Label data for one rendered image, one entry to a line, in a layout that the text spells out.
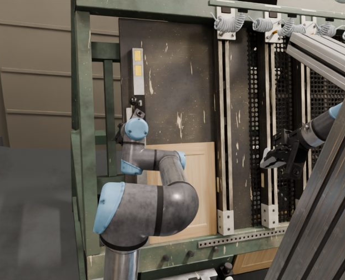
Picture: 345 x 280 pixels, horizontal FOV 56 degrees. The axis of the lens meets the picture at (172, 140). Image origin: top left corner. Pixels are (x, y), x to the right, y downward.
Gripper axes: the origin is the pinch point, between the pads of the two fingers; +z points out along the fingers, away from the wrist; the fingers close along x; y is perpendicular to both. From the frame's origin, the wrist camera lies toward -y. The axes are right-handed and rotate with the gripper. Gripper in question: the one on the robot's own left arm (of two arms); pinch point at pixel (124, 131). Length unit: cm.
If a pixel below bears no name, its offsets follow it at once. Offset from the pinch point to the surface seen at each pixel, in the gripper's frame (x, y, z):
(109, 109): -10.2, -8.7, 17.8
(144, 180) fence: 21.1, 13.4, 12.3
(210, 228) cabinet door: 66, 17, 18
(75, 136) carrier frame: -19, 4, 122
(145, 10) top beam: -20, -53, 0
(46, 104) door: -64, -17, 222
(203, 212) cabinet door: 58, 12, 17
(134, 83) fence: -6.9, -23.4, 8.2
